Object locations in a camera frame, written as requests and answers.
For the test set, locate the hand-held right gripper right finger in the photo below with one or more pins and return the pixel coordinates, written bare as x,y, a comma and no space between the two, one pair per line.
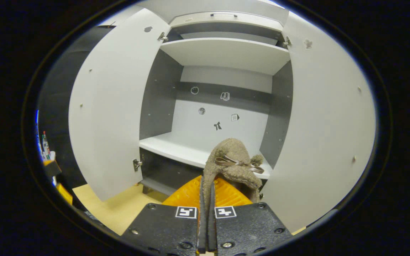
211,227

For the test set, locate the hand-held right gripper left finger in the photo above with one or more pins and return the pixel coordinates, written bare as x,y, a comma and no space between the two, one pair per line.
202,227

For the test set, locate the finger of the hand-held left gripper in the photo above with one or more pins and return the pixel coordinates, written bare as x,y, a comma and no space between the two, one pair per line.
64,193

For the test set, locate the brown fuzzy shoe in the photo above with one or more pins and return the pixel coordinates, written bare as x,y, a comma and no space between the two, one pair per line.
231,153

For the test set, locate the white shoe cabinet door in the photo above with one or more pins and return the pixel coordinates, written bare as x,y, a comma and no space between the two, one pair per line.
112,106
326,124

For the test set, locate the white shoe cabinet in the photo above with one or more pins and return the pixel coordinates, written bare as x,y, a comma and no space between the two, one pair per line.
226,53

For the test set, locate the white cabinet drawer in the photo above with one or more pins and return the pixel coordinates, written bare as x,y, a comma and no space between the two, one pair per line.
198,19

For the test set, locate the red-capped bottle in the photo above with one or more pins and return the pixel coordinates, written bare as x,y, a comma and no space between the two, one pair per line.
45,144

